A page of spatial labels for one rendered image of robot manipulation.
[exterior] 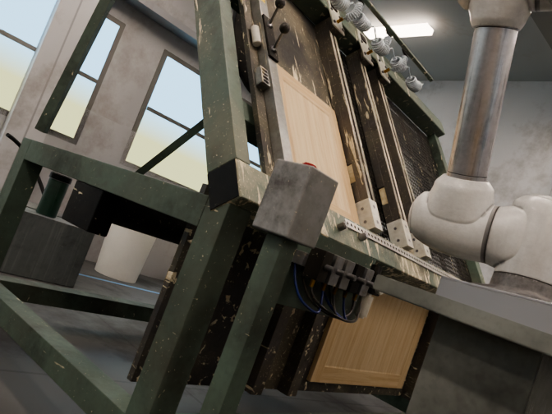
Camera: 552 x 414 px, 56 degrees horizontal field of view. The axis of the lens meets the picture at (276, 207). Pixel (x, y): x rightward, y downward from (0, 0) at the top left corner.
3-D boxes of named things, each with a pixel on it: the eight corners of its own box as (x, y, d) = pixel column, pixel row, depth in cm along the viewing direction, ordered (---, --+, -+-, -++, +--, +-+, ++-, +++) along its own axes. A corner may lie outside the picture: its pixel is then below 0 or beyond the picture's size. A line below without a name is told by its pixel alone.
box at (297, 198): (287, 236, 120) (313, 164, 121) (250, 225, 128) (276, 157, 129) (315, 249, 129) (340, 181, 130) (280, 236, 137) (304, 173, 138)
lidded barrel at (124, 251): (131, 276, 497) (153, 221, 501) (146, 288, 458) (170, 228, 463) (84, 263, 472) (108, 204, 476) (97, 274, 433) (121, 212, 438)
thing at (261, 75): (255, 85, 175) (263, 80, 173) (253, 69, 178) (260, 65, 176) (263, 90, 178) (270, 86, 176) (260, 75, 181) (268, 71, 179)
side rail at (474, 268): (466, 297, 301) (485, 292, 295) (418, 140, 350) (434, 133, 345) (471, 300, 307) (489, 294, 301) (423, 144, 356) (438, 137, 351)
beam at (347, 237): (209, 212, 138) (240, 196, 133) (205, 173, 144) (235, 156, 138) (476, 319, 301) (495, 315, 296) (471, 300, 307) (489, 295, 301)
